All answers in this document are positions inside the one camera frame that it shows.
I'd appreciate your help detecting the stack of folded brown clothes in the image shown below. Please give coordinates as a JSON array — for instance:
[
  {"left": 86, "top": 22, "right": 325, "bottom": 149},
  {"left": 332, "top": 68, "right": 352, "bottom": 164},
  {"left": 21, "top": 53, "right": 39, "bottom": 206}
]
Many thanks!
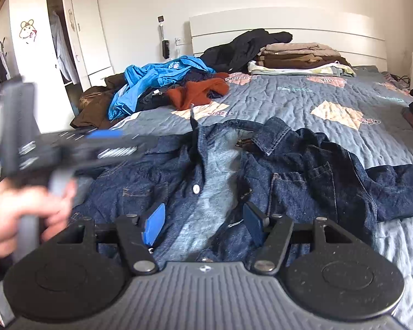
[{"left": 247, "top": 42, "right": 357, "bottom": 77}]

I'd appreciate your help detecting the brown puffer coat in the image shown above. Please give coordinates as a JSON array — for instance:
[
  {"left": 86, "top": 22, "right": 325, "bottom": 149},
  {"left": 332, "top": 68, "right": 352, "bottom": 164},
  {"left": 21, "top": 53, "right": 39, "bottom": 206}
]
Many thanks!
[{"left": 70, "top": 73, "right": 128, "bottom": 129}]

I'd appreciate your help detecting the person's left hand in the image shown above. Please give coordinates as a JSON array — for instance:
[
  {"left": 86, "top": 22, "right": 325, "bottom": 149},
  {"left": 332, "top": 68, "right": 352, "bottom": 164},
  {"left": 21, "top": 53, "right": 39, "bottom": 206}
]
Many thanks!
[{"left": 0, "top": 179, "right": 78, "bottom": 260}]

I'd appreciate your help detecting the cartoon mouse sticker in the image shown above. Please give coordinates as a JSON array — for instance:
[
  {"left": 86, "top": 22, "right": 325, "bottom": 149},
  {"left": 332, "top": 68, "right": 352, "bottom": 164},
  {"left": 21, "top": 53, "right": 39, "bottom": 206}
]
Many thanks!
[{"left": 19, "top": 21, "right": 38, "bottom": 45}]

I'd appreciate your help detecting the dark blue denim jacket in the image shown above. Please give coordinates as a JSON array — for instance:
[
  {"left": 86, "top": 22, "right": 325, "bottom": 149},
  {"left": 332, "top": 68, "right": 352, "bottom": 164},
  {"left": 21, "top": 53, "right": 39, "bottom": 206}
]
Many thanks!
[{"left": 70, "top": 108, "right": 413, "bottom": 265}]

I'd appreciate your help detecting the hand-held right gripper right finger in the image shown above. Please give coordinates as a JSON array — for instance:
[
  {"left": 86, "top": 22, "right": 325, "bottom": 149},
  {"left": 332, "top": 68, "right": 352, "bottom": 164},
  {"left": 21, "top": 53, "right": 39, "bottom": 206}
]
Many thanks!
[{"left": 243, "top": 202, "right": 354, "bottom": 276}]

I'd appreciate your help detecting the pale hanging shirt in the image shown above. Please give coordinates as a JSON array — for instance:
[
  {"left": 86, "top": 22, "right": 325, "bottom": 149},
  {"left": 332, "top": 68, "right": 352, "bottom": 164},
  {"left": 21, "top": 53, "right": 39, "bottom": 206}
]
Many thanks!
[{"left": 50, "top": 10, "right": 73, "bottom": 85}]

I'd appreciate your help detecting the black hair brush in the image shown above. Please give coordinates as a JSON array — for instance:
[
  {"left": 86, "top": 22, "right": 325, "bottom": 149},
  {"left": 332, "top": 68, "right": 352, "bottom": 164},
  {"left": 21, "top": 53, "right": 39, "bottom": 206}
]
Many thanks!
[{"left": 160, "top": 24, "right": 171, "bottom": 60}]

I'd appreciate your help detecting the black garment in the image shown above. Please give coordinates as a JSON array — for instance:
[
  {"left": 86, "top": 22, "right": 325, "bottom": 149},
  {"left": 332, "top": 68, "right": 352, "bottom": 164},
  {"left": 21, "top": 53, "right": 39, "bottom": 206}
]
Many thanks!
[{"left": 136, "top": 84, "right": 174, "bottom": 112}]

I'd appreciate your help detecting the white headboard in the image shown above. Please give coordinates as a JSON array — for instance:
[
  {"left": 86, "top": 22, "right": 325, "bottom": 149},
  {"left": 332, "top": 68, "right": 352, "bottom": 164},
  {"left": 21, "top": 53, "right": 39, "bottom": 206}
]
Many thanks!
[{"left": 189, "top": 6, "right": 389, "bottom": 73}]

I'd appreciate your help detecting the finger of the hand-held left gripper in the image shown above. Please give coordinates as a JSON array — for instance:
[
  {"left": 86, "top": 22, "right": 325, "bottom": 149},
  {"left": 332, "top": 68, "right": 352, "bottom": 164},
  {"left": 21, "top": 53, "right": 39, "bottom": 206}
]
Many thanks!
[
  {"left": 45, "top": 129, "right": 124, "bottom": 147},
  {"left": 72, "top": 136, "right": 159, "bottom": 171}
]

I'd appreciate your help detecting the grey patchwork quilt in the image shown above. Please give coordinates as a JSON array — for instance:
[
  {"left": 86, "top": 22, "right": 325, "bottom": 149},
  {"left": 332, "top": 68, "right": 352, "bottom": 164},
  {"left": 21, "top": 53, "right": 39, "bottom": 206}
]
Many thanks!
[{"left": 69, "top": 65, "right": 413, "bottom": 327}]

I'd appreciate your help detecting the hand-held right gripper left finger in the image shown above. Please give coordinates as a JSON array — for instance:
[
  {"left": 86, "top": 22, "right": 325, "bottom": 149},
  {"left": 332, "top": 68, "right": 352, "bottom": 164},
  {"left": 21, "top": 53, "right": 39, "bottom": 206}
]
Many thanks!
[{"left": 57, "top": 203, "right": 166, "bottom": 276}]

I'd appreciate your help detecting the black cable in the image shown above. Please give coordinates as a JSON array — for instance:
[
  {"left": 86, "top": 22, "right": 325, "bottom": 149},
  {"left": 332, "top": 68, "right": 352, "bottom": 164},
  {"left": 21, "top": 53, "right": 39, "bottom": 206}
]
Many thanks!
[{"left": 382, "top": 72, "right": 413, "bottom": 88}]

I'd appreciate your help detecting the white wardrobe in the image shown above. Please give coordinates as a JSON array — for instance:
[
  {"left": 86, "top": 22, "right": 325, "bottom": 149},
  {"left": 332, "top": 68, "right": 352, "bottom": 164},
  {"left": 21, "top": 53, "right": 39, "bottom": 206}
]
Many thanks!
[{"left": 0, "top": 0, "right": 115, "bottom": 134}]

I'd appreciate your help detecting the black jacket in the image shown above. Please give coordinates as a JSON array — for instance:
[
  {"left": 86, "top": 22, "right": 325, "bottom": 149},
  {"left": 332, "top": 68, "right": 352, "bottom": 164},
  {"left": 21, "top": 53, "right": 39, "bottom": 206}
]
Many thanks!
[{"left": 200, "top": 28, "right": 293, "bottom": 73}]

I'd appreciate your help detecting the rust orange sweater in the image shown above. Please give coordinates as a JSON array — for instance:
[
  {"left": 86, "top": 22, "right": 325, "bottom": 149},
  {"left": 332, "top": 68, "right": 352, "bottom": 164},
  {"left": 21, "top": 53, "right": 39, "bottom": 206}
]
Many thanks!
[{"left": 167, "top": 72, "right": 230, "bottom": 111}]

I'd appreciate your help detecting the bright blue jacket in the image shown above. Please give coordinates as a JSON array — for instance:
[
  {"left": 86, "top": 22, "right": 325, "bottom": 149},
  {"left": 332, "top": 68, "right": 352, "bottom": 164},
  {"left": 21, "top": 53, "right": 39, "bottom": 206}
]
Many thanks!
[{"left": 108, "top": 56, "right": 217, "bottom": 121}]

